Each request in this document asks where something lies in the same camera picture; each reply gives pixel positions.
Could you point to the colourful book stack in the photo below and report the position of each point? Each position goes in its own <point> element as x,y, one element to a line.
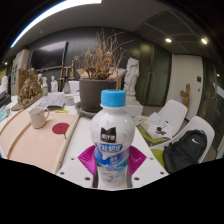
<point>3,113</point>

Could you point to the black wall screen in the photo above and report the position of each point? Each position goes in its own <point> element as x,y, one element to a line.
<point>48,56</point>

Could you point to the white blue-capped drink bottle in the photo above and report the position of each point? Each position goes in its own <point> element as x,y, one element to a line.
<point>112,133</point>

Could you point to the black backpack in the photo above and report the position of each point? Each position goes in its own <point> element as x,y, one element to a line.
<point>185,151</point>

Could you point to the green-labelled white bottle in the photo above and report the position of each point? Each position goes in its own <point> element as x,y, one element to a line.
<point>45,87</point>

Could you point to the printed paper sheet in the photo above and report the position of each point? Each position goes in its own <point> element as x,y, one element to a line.
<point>51,100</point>

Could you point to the wooden easel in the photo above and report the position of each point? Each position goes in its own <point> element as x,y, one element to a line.
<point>66,75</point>

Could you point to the flat round red coaster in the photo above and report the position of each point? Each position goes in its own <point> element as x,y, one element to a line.
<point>60,128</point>

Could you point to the wooden figure sculpture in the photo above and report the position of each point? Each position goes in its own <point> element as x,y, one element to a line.
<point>185,96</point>

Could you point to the small white cup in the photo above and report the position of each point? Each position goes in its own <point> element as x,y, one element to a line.
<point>69,100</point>

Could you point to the white plastic chair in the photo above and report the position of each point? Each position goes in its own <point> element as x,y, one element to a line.
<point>75,86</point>
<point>175,111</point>
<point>200,123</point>

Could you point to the white plaster torso statue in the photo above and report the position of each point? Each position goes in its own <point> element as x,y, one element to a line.
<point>131,76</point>

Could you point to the white ceramic mug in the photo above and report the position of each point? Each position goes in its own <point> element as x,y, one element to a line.
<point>37,117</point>

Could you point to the small white plaster figure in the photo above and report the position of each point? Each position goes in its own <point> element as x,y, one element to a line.
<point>54,85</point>

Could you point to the small yellow item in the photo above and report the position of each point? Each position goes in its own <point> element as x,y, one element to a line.
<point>61,111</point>

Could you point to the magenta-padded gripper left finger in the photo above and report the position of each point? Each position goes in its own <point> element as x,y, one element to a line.
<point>87,160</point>

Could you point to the round ceiling spotlight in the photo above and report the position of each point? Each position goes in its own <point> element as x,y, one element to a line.
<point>204,41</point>
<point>168,40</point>

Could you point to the long ceiling light strip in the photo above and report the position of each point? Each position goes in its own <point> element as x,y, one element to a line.
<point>43,15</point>

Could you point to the grey plant pot saucer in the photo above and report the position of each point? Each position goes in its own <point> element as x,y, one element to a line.
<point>83,111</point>

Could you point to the black flat boxes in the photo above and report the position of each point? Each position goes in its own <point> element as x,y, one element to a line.
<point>4,98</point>

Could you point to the dried plant in grey pot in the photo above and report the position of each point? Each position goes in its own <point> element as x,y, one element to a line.
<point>91,93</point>

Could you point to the brown cardboard box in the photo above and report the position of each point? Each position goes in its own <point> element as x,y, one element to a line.
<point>120,78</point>

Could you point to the stack of papers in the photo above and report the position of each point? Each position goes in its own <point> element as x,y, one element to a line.
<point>155,126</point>

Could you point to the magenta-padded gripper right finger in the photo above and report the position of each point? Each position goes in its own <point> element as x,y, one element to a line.
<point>137,160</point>

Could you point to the brown relief sculpture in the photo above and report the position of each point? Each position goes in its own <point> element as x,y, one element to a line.
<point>28,90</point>

